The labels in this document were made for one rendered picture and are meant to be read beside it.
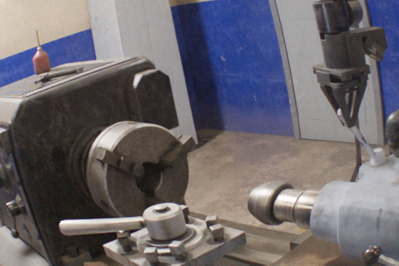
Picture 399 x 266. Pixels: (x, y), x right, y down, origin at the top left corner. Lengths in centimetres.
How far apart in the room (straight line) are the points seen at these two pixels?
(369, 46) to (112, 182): 70
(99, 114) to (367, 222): 89
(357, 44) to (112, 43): 420
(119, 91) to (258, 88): 383
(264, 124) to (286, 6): 127
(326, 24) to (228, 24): 455
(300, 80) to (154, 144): 358
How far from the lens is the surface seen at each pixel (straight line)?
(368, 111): 444
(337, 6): 80
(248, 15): 512
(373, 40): 85
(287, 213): 96
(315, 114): 481
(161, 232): 81
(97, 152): 125
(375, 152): 91
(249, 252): 137
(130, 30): 485
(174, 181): 136
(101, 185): 126
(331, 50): 81
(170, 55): 509
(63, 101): 141
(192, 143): 136
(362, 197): 80
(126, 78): 151
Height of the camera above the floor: 150
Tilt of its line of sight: 13 degrees down
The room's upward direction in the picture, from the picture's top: 12 degrees counter-clockwise
